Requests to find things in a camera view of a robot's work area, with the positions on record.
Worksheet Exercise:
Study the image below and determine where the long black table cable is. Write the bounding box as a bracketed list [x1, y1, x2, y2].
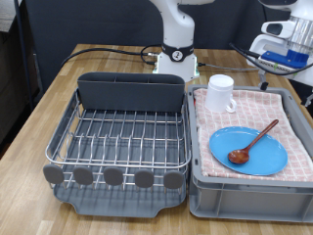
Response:
[60, 47, 148, 69]

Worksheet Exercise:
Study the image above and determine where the dark brown furniture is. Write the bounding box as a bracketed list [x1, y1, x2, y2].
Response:
[0, 30, 42, 155]

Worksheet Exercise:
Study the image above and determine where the grey plastic crate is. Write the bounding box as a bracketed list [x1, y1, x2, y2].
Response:
[186, 83, 313, 224]

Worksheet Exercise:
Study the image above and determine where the brown wooden spoon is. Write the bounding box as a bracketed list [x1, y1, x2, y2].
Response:
[227, 118, 280, 165]

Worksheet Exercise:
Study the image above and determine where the grey drain tray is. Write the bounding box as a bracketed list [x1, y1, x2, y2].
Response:
[53, 94, 189, 219]

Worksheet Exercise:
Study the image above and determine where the black camera cable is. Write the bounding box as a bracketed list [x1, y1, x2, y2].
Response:
[228, 42, 313, 76]

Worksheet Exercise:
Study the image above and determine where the black backdrop curtain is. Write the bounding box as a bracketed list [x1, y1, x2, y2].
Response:
[22, 0, 313, 116]

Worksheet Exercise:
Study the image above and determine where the white mug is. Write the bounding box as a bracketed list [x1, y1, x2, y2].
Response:
[203, 73, 238, 115]

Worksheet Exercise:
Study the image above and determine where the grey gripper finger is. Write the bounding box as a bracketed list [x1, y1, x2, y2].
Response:
[258, 70, 269, 92]
[301, 87, 313, 107]

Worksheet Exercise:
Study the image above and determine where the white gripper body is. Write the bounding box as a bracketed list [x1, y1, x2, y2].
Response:
[246, 33, 313, 88]

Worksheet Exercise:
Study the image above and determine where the metal wire dish rack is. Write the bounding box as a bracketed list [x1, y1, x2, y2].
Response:
[42, 87, 193, 192]

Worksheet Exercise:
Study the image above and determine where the pink checkered towel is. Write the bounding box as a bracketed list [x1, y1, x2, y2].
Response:
[194, 87, 313, 183]

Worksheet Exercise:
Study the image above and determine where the black looped cable with connector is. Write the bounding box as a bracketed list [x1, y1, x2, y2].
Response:
[140, 43, 164, 66]

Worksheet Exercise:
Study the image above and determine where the blue plate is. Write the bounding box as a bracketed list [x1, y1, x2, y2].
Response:
[208, 126, 290, 176]

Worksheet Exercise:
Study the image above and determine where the black metal pole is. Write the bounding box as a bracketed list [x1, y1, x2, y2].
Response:
[13, 0, 35, 112]

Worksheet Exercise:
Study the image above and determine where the dark grey cutlery holder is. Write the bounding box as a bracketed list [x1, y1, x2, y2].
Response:
[76, 71, 186, 114]

